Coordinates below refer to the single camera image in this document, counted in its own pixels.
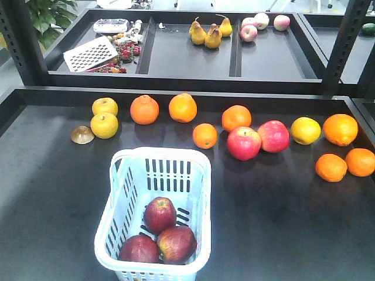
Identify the orange back centre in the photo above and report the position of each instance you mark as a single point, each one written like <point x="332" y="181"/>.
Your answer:
<point x="182" y="108"/>

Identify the brown mushroom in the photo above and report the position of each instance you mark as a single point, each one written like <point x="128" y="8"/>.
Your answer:
<point x="82" y="135"/>

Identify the checkerboard calibration board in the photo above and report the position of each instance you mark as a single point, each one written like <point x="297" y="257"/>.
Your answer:
<point x="90" y="54"/>

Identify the large orange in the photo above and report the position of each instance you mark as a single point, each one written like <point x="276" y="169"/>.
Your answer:
<point x="340" y="129"/>

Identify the small orange right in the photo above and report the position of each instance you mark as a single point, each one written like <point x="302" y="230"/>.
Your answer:
<point x="360" y="162"/>

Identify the white electronic scale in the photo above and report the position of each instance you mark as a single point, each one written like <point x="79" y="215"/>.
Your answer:
<point x="111" y="26"/>

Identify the potted green plant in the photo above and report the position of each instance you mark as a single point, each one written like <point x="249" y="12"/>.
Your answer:
<point x="50" y="18"/>

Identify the black wooden produce stand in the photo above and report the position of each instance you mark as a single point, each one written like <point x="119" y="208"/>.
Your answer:
<point x="272" y="217"/>

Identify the orange back left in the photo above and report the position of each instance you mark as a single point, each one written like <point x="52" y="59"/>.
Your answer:
<point x="144" y="110"/>

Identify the yellow citrus fruit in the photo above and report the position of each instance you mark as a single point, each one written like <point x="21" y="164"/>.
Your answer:
<point x="305" y="130"/>

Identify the small orange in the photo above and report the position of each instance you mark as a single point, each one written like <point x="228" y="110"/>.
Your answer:
<point x="205" y="136"/>
<point x="360" y="162"/>
<point x="331" y="167"/>

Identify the dark red apple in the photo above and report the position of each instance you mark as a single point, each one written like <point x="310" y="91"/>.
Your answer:
<point x="176" y="244"/>
<point x="139" y="248"/>
<point x="159" y="214"/>

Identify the bright red apple front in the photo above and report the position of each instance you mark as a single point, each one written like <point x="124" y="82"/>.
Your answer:
<point x="244" y="143"/>

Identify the light blue plastic basket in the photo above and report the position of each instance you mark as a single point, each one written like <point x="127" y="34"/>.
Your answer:
<point x="139" y="175"/>

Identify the orange beside red apples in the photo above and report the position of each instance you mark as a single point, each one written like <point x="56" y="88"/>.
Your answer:
<point x="235" y="116"/>

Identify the small orange centre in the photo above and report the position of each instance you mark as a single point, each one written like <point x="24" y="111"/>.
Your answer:
<point x="205" y="136"/>

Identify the pink red apple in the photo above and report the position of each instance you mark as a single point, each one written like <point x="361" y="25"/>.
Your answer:
<point x="274" y="136"/>

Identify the small orange left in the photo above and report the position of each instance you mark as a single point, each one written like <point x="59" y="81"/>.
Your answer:
<point x="331" y="167"/>

